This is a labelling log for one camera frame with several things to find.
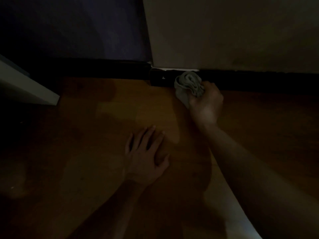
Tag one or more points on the bed with dark blue mattress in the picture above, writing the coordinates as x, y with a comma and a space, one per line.
25, 84

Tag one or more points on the person's left hand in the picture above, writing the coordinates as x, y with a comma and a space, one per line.
144, 164

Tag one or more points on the person's right forearm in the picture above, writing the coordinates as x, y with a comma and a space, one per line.
249, 176

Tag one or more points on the black baseboard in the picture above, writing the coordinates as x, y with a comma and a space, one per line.
249, 80
87, 69

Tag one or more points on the person's left forearm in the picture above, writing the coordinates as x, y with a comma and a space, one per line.
112, 211

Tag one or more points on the person's right hand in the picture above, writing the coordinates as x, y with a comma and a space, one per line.
206, 107

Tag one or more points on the grey cleaning cloth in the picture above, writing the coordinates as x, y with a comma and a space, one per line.
187, 84

